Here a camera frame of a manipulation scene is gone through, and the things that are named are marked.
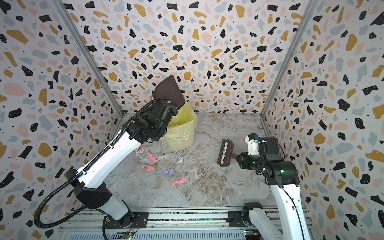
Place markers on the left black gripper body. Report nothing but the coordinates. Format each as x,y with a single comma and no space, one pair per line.
146,116

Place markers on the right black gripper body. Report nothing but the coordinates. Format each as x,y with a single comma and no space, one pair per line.
241,159

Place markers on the cream bin with green bag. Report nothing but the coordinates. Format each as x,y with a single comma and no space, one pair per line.
181,130

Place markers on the brown cartoon face hand broom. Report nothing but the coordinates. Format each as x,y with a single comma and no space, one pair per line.
226,153

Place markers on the dark brown plastic dustpan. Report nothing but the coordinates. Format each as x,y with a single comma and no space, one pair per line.
168,88

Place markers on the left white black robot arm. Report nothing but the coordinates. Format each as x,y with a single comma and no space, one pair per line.
148,124

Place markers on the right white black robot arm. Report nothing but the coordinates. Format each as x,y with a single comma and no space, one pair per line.
266,157

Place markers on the pink paper scrap upper left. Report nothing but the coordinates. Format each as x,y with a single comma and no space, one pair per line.
152,158

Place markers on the pink paper scrap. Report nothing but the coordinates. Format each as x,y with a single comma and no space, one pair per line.
152,158
148,168
177,182

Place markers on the white blue paper scrap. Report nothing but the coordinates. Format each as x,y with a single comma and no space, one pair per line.
180,158

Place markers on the purple paper scrap centre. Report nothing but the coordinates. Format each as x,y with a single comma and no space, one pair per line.
168,172

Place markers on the pink paper scrap front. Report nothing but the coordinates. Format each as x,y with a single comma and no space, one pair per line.
177,182

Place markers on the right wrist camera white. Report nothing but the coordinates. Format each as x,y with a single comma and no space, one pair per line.
252,141

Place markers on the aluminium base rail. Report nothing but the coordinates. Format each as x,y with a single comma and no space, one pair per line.
184,223

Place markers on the left aluminium corner post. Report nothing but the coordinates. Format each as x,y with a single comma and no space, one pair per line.
65,16

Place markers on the aluminium corner post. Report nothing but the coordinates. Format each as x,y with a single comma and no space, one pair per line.
290,54
65,16

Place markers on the right aluminium corner post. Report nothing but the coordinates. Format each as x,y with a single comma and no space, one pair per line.
290,54

